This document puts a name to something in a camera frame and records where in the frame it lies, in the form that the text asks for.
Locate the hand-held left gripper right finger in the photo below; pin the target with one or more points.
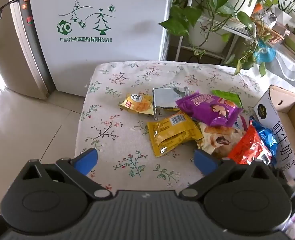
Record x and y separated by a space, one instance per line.
205 161

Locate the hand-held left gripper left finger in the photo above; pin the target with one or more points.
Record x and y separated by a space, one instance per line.
86 161

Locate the pastry snack packet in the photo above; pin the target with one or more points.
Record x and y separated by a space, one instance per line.
217 140

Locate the large yellow snack packet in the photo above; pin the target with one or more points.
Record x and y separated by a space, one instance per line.
173 132

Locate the red snack packet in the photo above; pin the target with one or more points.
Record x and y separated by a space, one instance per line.
247 146

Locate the pink white snack packet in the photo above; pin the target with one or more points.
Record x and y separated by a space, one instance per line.
240 123

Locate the purple snack packet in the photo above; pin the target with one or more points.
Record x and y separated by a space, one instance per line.
207 108

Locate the blue snack packet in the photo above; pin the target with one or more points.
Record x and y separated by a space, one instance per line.
267 140

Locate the green snack packet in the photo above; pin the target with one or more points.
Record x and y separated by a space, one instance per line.
228 97

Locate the silver foil snack packet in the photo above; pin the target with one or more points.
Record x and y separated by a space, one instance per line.
166 100

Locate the small yellow snack packet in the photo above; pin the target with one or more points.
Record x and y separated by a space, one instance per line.
137 104

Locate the cardboard box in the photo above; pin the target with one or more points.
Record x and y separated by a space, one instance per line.
282 130

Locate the floral tablecloth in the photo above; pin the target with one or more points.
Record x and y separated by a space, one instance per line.
117 130

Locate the white refrigerator with tree print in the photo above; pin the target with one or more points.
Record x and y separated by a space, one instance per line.
100 55

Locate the white metal plant rack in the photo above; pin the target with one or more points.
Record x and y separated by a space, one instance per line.
179 47

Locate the large white plant pot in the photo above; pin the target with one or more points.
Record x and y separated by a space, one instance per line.
207 37

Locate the blue plastic container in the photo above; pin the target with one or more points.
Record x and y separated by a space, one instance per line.
263 51

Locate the clear plastic sheet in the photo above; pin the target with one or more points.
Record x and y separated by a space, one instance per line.
287 66

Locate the silver refrigerator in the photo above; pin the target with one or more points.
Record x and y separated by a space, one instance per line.
2 62

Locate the green pothos plant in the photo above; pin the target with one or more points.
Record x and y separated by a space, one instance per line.
177 22

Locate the wicker basket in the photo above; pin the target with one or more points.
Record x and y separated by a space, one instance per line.
272 36

